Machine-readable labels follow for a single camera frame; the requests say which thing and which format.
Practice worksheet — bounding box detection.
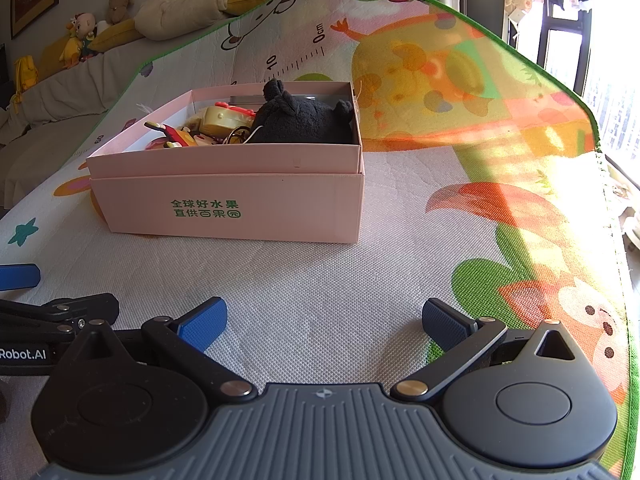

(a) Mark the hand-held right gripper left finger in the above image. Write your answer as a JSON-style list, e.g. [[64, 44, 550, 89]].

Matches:
[[75, 296, 254, 403]]

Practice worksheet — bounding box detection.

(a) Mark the red yellow striped toy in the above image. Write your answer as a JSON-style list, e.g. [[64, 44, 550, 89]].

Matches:
[[144, 120, 197, 150]]

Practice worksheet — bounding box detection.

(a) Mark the doll in yellow clothes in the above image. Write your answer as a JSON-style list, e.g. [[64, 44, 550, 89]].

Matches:
[[59, 12, 100, 70]]

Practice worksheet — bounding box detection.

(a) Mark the black window railing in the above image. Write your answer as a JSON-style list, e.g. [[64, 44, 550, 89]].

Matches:
[[542, 7, 603, 103]]

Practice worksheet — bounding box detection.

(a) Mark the pink cardboard box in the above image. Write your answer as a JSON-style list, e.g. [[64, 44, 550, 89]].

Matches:
[[86, 81, 366, 245]]

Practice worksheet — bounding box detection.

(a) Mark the brown bunny plush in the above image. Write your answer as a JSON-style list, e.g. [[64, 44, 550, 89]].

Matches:
[[106, 0, 137, 25]]

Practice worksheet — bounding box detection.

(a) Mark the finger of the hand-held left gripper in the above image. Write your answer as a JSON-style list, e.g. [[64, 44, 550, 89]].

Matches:
[[0, 263, 42, 292], [0, 293, 120, 348]]

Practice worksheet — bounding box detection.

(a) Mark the long beige yellow plush pillow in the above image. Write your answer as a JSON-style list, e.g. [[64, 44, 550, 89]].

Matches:
[[89, 0, 302, 54]]

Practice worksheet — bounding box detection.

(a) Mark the yellow cheese keychain toy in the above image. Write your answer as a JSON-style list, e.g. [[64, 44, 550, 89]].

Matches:
[[200, 101, 254, 146]]

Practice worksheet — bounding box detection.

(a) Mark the colourful cartoon play mat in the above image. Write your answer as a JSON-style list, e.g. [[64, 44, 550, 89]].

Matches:
[[0, 0, 640, 480]]

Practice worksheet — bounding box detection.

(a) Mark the black plush toy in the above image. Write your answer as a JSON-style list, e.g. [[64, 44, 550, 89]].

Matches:
[[248, 79, 357, 145]]

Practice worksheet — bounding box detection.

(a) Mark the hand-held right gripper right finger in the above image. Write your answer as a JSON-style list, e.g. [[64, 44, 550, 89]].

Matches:
[[390, 298, 577, 403]]

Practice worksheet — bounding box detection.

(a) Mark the grey covered sofa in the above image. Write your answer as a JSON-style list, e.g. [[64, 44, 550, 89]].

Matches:
[[0, 20, 171, 211]]

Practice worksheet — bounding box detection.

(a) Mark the yellow fabric toy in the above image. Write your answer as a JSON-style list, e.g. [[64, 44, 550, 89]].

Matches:
[[11, 55, 41, 111]]

